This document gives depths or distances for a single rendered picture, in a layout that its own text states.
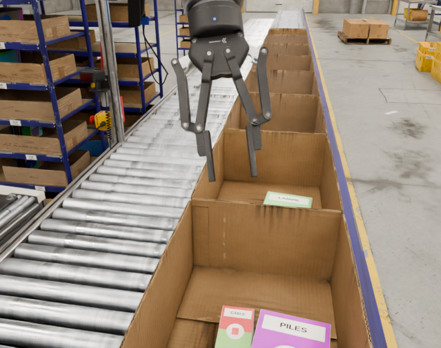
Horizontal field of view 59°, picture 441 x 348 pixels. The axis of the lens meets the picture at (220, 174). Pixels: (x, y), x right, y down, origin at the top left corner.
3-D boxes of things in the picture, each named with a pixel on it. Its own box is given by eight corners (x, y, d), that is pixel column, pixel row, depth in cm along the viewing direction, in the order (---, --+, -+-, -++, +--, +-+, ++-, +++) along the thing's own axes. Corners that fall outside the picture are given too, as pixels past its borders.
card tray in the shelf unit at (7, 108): (-12, 117, 213) (-17, 99, 208) (21, 101, 240) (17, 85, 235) (56, 120, 208) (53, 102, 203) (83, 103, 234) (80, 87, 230)
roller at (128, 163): (105, 166, 167) (103, 156, 165) (225, 176, 159) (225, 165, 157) (100, 172, 163) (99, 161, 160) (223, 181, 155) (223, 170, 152)
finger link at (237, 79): (221, 58, 56) (230, 54, 56) (252, 130, 55) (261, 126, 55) (220, 49, 52) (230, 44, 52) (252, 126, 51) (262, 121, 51)
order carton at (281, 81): (248, 104, 186) (250, 68, 178) (311, 108, 182) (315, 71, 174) (238, 134, 151) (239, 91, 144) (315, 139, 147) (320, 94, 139)
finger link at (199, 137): (202, 119, 53) (181, 121, 53) (206, 155, 53) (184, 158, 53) (203, 120, 54) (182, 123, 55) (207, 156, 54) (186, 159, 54)
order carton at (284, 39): (265, 58, 289) (266, 34, 281) (305, 59, 285) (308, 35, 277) (261, 69, 255) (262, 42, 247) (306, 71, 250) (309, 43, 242)
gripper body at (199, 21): (243, 18, 57) (251, 80, 57) (187, 25, 58) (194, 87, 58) (244, -6, 50) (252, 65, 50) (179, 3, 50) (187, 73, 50)
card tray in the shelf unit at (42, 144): (-2, 149, 223) (-6, 132, 219) (31, 130, 250) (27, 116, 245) (61, 155, 216) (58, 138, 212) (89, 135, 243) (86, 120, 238)
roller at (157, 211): (66, 206, 138) (63, 194, 136) (210, 220, 131) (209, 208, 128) (59, 214, 134) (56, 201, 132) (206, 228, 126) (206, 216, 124)
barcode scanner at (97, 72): (79, 95, 159) (77, 69, 156) (93, 92, 170) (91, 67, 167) (94, 96, 158) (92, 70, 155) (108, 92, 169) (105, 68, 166)
